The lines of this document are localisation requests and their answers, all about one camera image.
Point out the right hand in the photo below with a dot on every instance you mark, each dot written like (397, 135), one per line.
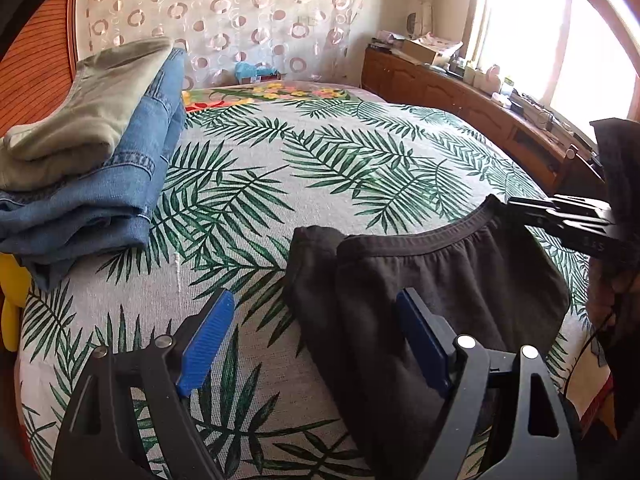
(613, 302)

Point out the wooden sideboard cabinet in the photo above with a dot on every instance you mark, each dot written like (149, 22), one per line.
(557, 163)

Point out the floral pink blanket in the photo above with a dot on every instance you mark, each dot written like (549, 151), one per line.
(272, 91)

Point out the blue toy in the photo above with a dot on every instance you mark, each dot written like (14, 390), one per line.
(246, 73)

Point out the folded blue jeans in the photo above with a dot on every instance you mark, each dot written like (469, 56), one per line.
(109, 208)

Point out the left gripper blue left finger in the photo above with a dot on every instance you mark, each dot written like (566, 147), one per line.
(174, 366)

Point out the cardboard box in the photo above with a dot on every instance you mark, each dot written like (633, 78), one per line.
(431, 50)

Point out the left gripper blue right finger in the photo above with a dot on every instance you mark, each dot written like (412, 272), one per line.
(457, 367)

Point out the folded beige pants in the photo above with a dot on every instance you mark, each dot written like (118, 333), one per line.
(83, 132)

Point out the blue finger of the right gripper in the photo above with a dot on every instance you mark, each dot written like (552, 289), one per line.
(536, 212)

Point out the palm leaf bed cover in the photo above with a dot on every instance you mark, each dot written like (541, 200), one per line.
(242, 178)

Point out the yellow plush toy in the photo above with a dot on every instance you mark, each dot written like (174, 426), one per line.
(15, 285)

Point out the circle pattern sheer curtain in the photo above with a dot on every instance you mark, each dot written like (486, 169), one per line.
(300, 39)

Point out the wooden louvered wardrobe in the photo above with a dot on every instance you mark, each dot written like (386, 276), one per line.
(40, 66)

